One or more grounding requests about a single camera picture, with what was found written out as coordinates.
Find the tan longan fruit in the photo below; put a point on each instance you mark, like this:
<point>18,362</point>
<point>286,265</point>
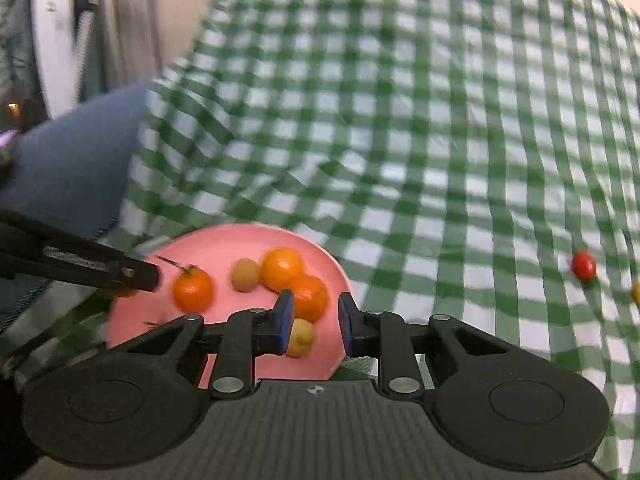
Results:
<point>635,294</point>
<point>246,275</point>
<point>301,338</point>

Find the orange kumquat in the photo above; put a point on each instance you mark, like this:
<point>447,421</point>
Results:
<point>311,298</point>
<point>279,266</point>
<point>122,292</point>
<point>193,290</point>

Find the grey curtain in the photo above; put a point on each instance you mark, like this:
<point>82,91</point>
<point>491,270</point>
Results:
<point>131,39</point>

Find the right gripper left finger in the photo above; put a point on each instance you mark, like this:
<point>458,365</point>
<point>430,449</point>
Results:
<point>238,342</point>

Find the green white checkered cloth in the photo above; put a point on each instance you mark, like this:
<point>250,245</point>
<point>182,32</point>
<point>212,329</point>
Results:
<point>453,155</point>

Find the pink round plate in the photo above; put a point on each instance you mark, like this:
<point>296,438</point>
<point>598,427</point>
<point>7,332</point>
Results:
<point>215,250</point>

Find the white door frame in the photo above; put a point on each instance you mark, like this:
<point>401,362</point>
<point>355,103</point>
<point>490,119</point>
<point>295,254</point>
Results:
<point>54,29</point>

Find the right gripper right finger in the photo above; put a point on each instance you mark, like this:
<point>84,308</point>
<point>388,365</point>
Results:
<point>385,337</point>

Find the red cherry tomato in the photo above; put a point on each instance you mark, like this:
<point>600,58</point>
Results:
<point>584,266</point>

